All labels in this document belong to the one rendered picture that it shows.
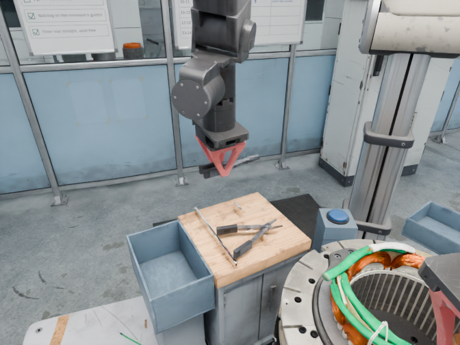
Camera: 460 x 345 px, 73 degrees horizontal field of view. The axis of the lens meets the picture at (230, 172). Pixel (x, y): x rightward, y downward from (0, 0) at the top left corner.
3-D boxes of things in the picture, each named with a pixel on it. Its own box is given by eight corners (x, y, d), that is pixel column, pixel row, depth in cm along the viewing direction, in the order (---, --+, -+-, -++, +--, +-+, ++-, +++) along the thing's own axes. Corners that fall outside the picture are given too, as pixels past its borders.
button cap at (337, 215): (349, 222, 68) (350, 219, 67) (330, 222, 68) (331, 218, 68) (344, 211, 71) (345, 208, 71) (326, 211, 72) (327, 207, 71)
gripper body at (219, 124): (215, 151, 50) (213, 108, 46) (191, 126, 57) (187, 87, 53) (250, 142, 52) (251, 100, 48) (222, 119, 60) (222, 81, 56)
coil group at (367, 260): (356, 283, 45) (362, 262, 43) (348, 274, 47) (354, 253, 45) (389, 272, 47) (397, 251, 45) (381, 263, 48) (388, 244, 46)
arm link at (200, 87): (258, 19, 44) (202, 7, 46) (230, 35, 35) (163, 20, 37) (246, 98, 51) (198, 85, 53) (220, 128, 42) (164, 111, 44)
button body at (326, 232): (337, 305, 79) (358, 228, 67) (310, 304, 79) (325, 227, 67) (331, 283, 85) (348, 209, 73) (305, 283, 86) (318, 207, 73)
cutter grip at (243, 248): (235, 259, 53) (235, 252, 52) (232, 257, 53) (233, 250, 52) (252, 248, 55) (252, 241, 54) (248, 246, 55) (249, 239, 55)
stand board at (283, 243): (217, 289, 52) (216, 279, 51) (178, 224, 66) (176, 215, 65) (310, 249, 60) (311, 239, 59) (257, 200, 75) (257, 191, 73)
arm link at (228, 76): (240, 53, 49) (207, 50, 50) (224, 65, 43) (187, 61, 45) (240, 95, 53) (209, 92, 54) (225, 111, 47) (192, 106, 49)
